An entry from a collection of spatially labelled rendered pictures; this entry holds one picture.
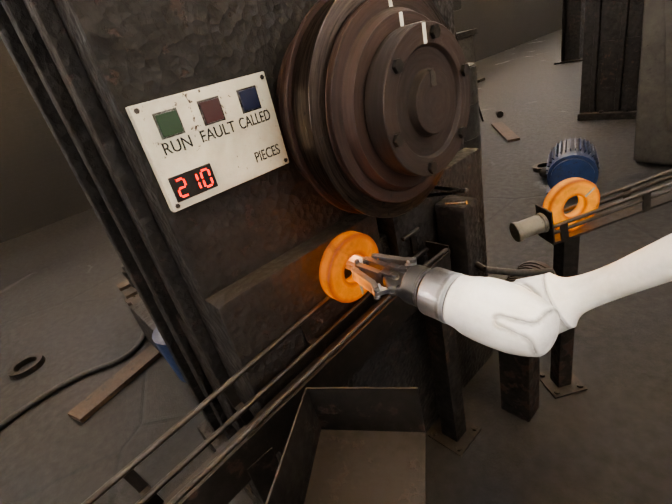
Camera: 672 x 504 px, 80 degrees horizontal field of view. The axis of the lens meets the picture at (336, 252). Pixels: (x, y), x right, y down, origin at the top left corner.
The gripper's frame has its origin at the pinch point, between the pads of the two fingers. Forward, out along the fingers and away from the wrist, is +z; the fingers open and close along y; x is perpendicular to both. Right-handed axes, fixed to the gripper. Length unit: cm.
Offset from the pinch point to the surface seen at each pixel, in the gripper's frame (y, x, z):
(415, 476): -19.7, -22.5, -29.3
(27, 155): 4, -24, 607
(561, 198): 64, -9, -19
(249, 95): -5.6, 35.8, 12.2
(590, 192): 71, -10, -24
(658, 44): 296, -5, 11
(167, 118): -21.7, 36.1, 12.3
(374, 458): -21.6, -22.6, -21.9
